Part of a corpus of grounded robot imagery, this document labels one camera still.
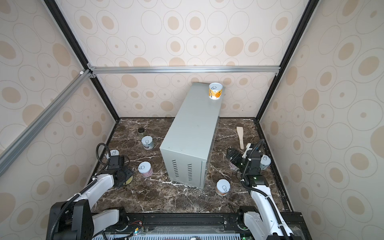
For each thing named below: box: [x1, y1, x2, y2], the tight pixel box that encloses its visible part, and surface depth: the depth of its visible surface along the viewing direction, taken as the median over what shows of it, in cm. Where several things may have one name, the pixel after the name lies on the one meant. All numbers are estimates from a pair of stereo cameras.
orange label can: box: [208, 82, 223, 100], surface depth 82 cm
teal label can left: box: [141, 135, 155, 150], surface depth 102 cm
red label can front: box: [216, 179, 231, 196], surface depth 82 cm
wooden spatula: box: [236, 126, 244, 150], surface depth 111 cm
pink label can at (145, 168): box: [138, 161, 153, 178], surface depth 89 cm
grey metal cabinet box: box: [159, 82, 226, 190], surface depth 70 cm
